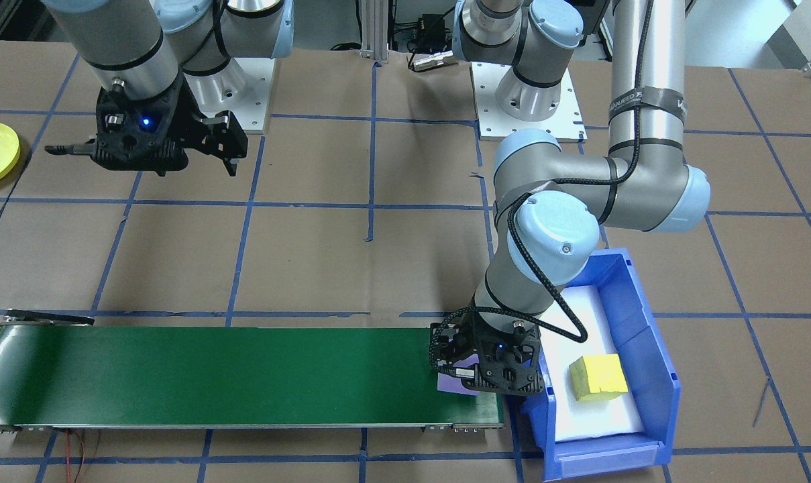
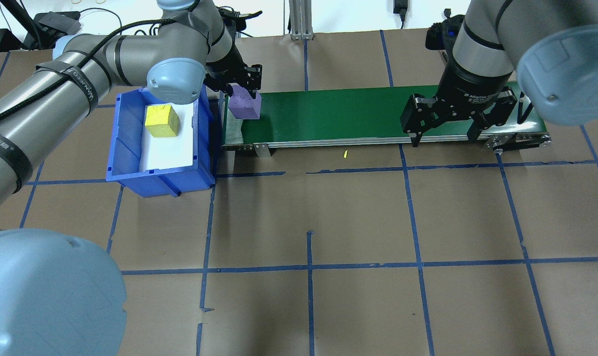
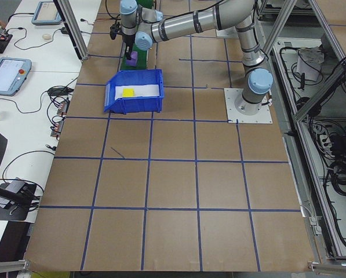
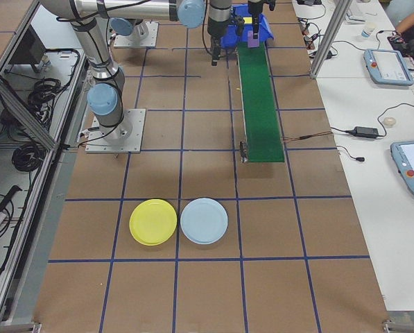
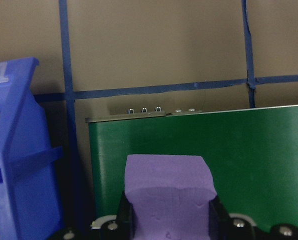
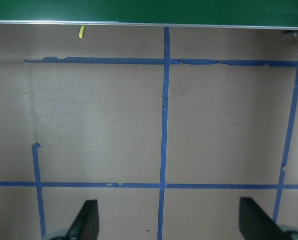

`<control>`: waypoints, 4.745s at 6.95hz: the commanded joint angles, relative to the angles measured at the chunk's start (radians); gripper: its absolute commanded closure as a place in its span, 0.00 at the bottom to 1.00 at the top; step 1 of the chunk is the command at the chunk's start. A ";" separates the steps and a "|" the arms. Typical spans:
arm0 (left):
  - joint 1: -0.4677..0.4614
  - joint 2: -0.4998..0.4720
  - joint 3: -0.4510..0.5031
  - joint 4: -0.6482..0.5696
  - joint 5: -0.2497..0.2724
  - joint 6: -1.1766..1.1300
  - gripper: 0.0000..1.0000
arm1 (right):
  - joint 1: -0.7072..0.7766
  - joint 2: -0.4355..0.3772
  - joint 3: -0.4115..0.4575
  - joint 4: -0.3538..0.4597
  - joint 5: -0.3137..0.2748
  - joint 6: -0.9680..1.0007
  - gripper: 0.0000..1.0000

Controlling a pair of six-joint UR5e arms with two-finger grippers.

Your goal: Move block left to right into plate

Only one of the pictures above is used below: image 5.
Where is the purple foam block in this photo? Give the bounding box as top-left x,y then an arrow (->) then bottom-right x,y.
124,154 -> 217,240

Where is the green conveyor belt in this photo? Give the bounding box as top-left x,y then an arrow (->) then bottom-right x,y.
85,103 -> 298,240

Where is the blue plastic storage bin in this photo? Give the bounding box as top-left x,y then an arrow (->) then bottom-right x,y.
0,56 -> 64,240

